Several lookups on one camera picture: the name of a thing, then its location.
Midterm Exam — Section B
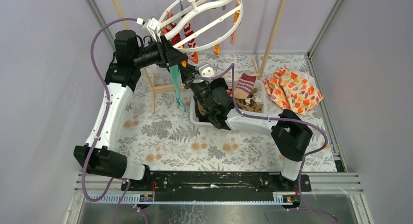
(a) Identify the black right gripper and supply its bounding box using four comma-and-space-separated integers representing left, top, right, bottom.
177, 62, 211, 114

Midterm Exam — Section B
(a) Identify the green and blue sock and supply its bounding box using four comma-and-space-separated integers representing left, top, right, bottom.
169, 65, 186, 112

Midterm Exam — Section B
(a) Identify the white round clip hanger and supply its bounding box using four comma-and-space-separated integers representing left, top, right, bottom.
156, 0, 244, 53

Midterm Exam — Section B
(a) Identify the maroon purple striped tan sock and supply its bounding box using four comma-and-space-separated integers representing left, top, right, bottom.
233, 73, 257, 99

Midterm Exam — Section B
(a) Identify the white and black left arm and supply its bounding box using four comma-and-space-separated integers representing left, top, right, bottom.
74, 30, 188, 190

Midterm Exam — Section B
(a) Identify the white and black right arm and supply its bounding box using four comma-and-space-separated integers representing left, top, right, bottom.
179, 64, 314, 191

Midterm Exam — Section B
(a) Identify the red white striped sock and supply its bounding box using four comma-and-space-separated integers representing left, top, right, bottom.
171, 22, 198, 60

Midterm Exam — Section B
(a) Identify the white plastic laundry basket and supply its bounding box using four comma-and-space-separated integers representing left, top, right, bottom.
189, 80, 268, 130

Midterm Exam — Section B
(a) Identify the floral table mat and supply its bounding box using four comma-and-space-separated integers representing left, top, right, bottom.
115, 55, 337, 172

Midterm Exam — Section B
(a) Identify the orange floral cloth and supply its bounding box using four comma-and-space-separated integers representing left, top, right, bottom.
264, 67, 324, 115

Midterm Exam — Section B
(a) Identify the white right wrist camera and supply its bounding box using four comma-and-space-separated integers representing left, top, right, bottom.
196, 62, 215, 78

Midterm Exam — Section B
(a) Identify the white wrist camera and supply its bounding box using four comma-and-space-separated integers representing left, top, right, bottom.
196, 62, 215, 78
136, 18, 159, 42

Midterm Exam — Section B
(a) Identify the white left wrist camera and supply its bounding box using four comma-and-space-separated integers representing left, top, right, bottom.
136, 18, 159, 42

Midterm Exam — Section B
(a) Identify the wooden drying rack frame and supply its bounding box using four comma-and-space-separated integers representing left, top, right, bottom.
112, 0, 287, 114

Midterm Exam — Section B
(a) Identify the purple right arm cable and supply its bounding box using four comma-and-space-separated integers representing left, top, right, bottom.
201, 63, 339, 224

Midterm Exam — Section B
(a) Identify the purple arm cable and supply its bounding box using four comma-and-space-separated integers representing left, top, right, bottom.
80, 18, 149, 224
201, 63, 339, 224

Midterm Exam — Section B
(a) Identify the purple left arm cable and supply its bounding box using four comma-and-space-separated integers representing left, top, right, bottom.
80, 18, 149, 224

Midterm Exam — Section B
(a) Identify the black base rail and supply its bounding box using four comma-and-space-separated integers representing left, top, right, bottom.
121, 171, 312, 203

